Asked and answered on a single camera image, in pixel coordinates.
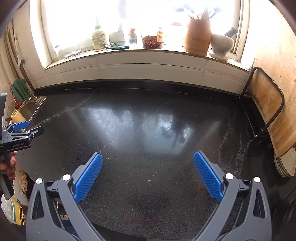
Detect steel kitchen sink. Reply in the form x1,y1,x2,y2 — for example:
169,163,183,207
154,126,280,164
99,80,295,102
18,96,48,123

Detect person's left hand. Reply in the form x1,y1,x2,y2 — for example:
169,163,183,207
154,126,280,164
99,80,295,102
0,151,17,181

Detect yellow cup in sink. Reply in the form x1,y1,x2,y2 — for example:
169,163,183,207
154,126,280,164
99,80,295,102
11,109,26,123

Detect green cloth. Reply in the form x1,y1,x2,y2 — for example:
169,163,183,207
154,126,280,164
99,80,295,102
11,79,31,103

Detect stacked white plates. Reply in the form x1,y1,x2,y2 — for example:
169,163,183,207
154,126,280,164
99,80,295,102
274,147,296,178

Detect yellow cardboard box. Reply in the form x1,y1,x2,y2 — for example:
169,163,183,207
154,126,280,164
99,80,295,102
11,197,26,225

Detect wooden cutting board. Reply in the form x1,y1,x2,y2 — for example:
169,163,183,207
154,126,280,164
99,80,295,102
247,67,295,157

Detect dish soap bottle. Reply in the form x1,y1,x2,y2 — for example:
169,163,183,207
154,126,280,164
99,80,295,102
91,25,106,51

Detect teal scissors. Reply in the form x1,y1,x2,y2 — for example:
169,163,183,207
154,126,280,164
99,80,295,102
104,43,130,50

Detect white stone mortar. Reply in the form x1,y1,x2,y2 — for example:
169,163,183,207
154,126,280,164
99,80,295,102
209,27,237,62

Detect small figurine bottle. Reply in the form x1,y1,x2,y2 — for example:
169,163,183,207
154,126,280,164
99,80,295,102
128,28,137,44

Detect jar of red spices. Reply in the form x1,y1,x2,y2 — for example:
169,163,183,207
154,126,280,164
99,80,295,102
142,35,163,49

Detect black wire rack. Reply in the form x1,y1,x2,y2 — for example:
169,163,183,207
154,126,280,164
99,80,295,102
238,66,285,142

